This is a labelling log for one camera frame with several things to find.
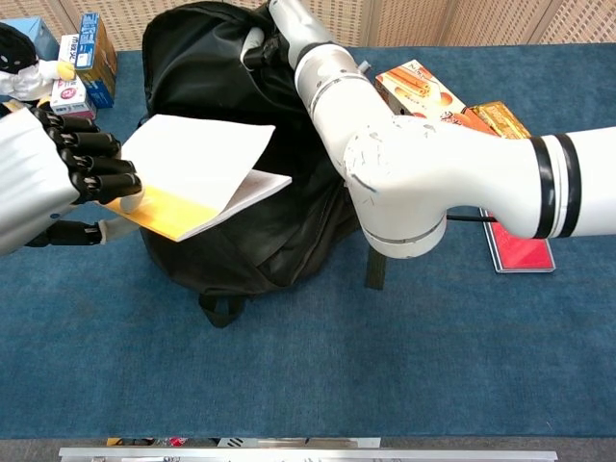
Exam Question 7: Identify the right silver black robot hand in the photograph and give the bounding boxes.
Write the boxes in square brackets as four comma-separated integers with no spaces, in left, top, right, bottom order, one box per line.
[240,0,339,69]

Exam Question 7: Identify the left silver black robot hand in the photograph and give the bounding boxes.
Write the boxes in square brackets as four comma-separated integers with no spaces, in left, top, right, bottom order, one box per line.
[0,106,146,259]

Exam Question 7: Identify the black backpack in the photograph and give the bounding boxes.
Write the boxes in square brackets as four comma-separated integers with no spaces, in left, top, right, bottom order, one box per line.
[138,0,387,330]

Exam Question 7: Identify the white yellow Lexicon book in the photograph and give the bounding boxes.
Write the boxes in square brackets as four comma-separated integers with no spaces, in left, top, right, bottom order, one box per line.
[98,114,294,244]

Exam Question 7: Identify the white pink toothpaste box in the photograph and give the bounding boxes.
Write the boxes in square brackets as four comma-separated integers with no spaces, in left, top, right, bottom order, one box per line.
[49,78,98,120]

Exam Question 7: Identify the penguin plush toy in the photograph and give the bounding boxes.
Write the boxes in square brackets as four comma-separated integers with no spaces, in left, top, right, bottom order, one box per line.
[0,21,77,117]

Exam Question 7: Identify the small blue box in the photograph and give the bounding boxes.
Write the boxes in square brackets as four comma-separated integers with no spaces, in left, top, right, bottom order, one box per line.
[85,78,117,110]

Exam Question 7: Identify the white box blue lettering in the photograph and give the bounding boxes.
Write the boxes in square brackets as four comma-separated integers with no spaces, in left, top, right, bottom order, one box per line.
[56,34,84,67]

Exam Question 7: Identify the orange biscuit roll box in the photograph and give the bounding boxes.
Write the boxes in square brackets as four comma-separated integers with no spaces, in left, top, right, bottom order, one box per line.
[373,59,500,139]

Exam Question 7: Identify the light blue box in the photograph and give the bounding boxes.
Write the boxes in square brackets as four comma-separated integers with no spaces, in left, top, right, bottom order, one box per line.
[0,16,62,63]

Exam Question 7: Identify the blue white brown box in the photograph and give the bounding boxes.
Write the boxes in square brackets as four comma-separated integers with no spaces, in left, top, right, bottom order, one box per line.
[75,12,118,87]

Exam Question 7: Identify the gold foil snack package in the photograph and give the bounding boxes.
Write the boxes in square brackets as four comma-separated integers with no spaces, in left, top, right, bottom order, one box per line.
[463,100,532,141]

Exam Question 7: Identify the red case clear cover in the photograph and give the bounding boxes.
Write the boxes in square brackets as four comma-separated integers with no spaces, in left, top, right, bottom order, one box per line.
[479,208,556,275]

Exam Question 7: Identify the aluminium profile rail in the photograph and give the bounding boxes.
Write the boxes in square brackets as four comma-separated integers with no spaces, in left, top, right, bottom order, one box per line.
[58,446,559,462]

